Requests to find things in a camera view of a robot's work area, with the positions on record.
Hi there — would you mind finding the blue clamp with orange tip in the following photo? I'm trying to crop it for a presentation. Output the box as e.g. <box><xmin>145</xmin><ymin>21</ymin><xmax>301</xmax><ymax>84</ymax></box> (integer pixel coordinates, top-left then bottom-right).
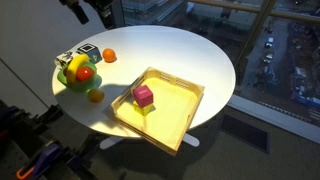
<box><xmin>15</xmin><ymin>143</ymin><xmax>64</xmax><ymax>180</ymax></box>

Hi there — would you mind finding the pink cube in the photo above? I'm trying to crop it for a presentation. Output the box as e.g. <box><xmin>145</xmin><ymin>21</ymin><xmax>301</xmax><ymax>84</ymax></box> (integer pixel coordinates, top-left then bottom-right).
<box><xmin>132</xmin><ymin>84</ymin><xmax>154</xmax><ymax>109</ymax></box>

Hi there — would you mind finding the orange ball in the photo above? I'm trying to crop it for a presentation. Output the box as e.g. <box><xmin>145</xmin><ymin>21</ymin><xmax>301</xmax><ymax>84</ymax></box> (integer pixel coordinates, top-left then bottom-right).
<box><xmin>101</xmin><ymin>47</ymin><xmax>117</xmax><ymax>64</ymax></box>

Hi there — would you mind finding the black white square print cube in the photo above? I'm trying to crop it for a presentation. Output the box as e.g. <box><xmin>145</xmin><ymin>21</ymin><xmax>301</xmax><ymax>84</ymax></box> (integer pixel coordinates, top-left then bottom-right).
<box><xmin>76</xmin><ymin>43</ymin><xmax>102</xmax><ymax>65</ymax></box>

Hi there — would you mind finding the yellow-green cube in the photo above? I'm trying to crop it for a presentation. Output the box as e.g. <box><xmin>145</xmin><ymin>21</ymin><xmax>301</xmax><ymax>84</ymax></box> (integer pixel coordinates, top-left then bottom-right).
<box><xmin>132</xmin><ymin>100</ymin><xmax>156</xmax><ymax>117</ymax></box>

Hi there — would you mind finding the yellow toy lemon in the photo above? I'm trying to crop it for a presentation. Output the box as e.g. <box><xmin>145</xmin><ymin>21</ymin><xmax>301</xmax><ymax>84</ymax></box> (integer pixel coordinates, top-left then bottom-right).
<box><xmin>87</xmin><ymin>87</ymin><xmax>105</xmax><ymax>104</ymax></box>

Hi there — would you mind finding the light wooden tray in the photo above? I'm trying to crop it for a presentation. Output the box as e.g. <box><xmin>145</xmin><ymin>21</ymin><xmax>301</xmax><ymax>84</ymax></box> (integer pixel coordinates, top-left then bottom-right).
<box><xmin>110</xmin><ymin>66</ymin><xmax>206</xmax><ymax>157</ymax></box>

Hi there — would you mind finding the red toy apple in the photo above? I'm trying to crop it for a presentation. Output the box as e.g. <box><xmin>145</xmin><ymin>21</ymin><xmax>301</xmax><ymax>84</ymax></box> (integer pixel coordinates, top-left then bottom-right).
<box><xmin>75</xmin><ymin>65</ymin><xmax>95</xmax><ymax>83</ymax></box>

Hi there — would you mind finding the white table foot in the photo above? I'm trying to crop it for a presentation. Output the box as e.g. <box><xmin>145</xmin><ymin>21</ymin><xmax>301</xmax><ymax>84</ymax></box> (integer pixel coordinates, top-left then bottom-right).
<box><xmin>182</xmin><ymin>133</ymin><xmax>200</xmax><ymax>148</ymax></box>
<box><xmin>99</xmin><ymin>135</ymin><xmax>125</xmax><ymax>150</ymax></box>

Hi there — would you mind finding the yellow toy banana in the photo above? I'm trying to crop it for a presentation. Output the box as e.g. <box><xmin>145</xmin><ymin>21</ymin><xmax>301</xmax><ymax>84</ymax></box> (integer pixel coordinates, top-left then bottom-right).
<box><xmin>65</xmin><ymin>53</ymin><xmax>90</xmax><ymax>85</ymax></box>

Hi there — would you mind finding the green plastic bowl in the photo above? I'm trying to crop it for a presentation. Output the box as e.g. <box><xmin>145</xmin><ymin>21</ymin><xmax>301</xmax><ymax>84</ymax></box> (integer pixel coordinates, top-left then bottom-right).
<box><xmin>56</xmin><ymin>61</ymin><xmax>103</xmax><ymax>94</ymax></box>

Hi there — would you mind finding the window frame post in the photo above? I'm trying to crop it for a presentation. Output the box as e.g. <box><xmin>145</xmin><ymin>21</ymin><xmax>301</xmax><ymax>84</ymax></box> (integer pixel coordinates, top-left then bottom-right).
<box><xmin>233</xmin><ymin>0</ymin><xmax>278</xmax><ymax>78</ymax></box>

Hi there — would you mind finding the dark floor vent grille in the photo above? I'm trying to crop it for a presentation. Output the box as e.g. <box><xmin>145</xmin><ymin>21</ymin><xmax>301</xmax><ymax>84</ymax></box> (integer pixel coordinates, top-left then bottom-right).
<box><xmin>219</xmin><ymin>114</ymin><xmax>270</xmax><ymax>154</ymax></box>

